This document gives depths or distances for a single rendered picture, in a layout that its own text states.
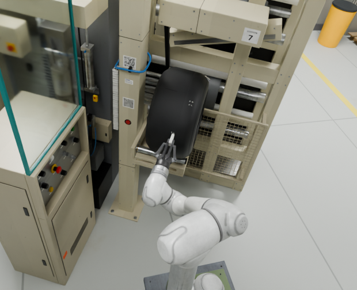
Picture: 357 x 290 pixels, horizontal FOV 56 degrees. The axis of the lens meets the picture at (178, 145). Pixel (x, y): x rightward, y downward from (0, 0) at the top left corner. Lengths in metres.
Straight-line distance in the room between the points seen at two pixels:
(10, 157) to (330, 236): 2.73
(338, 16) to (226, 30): 4.32
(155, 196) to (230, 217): 0.57
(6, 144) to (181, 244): 1.09
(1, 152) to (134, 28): 0.90
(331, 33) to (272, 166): 3.22
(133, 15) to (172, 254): 1.19
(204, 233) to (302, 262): 2.10
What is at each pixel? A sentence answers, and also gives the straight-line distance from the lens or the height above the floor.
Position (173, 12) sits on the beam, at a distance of 2.03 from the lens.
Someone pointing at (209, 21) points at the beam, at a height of 1.73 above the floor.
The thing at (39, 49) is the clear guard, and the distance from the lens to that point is 1.51.
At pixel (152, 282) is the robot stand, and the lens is 2.05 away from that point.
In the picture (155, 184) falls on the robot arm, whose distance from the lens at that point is 1.66.
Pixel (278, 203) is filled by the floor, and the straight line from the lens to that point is 3.40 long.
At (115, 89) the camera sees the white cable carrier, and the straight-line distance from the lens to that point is 2.10.
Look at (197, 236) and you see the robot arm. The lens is 1.12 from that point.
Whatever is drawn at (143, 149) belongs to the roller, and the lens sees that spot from 2.24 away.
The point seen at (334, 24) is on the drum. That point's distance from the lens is 6.26.
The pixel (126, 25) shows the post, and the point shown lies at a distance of 1.84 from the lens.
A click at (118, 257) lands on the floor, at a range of 2.82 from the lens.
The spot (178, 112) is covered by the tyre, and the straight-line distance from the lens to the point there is 1.87.
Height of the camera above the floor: 2.55
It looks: 45 degrees down
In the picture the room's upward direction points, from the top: 10 degrees clockwise
